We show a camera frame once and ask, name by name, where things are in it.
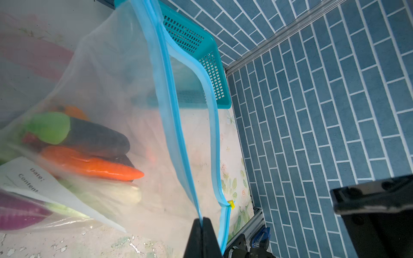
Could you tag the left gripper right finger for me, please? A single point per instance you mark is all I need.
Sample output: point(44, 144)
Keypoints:
point(210, 246)

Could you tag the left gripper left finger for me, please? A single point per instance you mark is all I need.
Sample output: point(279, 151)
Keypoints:
point(194, 248)

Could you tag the white toy garlic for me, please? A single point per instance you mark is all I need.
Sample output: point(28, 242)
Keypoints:
point(104, 196)

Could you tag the clear zip top bag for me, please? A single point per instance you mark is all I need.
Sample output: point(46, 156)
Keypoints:
point(79, 53)

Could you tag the orange toy carrot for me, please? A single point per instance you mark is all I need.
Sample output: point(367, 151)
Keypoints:
point(71, 160)

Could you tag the purple toy onion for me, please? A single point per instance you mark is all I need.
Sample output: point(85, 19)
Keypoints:
point(19, 213)

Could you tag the black toy eggplant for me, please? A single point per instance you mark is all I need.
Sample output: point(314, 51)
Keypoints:
point(59, 129)

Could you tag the teal plastic basket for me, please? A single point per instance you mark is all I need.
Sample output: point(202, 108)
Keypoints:
point(180, 59)

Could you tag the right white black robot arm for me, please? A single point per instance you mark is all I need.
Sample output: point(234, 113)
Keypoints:
point(378, 216)

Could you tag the blue black tool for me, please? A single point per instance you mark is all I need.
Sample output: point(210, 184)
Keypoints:
point(262, 238)

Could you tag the aluminium mounting rail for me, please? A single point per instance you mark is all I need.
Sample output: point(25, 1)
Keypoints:
point(240, 245)

